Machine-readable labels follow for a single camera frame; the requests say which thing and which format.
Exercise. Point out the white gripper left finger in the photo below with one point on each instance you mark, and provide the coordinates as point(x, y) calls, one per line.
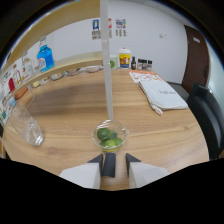
point(83, 175)

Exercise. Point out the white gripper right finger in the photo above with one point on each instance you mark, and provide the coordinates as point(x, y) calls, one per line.
point(145, 173)

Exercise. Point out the yellow red cup white lid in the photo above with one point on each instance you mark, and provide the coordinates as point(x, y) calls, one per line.
point(124, 60)

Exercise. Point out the black rectangular block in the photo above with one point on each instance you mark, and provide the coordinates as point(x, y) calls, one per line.
point(109, 165)

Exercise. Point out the glass bowl of limes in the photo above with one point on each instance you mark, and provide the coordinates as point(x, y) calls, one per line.
point(108, 138)

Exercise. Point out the clear drinking glass with ice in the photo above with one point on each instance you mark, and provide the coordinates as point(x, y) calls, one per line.
point(28, 128)

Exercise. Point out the white cloth bag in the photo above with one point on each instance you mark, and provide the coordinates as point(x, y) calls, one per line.
point(163, 95)

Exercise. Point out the black chair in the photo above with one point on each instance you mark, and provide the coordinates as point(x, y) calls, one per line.
point(208, 116)

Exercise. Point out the orange white printed paper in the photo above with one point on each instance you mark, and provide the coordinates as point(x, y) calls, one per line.
point(146, 76)

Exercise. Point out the blue rimmed bowl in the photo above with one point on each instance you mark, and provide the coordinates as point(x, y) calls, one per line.
point(57, 76)

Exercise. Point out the white bowl with red print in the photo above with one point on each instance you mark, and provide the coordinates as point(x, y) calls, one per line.
point(93, 69)

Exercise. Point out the small dark sauce bottle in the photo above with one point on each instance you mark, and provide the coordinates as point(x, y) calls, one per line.
point(133, 63)

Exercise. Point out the white mug with green print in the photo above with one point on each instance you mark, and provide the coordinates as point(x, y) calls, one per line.
point(114, 63)

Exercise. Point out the red liquid glass bottle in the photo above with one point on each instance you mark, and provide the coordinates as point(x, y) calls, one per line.
point(11, 85)

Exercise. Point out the blue liquid glass bottle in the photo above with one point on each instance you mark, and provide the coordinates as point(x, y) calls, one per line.
point(45, 60)

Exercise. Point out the brown door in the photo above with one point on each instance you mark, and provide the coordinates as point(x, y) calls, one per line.
point(196, 60)

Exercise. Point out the black white striped poster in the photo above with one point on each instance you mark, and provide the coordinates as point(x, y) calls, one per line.
point(121, 32)

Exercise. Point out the tan grey poster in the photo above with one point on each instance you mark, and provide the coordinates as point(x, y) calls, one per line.
point(110, 33)

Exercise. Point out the blue poster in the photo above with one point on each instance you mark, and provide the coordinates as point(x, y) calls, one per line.
point(96, 24)

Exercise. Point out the multicolour poster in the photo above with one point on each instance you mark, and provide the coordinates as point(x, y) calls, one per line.
point(120, 23)

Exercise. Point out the red poster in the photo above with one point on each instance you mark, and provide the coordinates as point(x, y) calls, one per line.
point(110, 23)

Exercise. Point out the wooden two-tier rack white frame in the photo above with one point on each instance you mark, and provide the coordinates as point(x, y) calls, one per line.
point(107, 66)

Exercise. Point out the white wall switch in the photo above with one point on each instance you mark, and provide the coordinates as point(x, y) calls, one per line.
point(162, 35)

